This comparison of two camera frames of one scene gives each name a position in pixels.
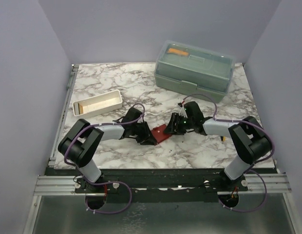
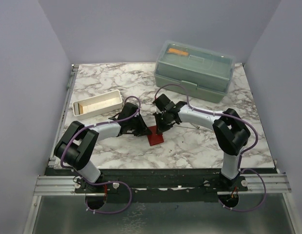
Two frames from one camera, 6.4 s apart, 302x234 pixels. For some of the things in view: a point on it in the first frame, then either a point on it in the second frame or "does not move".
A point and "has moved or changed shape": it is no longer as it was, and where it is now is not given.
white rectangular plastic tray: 98,104 does not move
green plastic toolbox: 202,72 does not move
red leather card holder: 159,133 has moved or changed shape
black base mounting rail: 160,185 does not move
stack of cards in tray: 80,108 does not move
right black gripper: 172,129 → 160,128
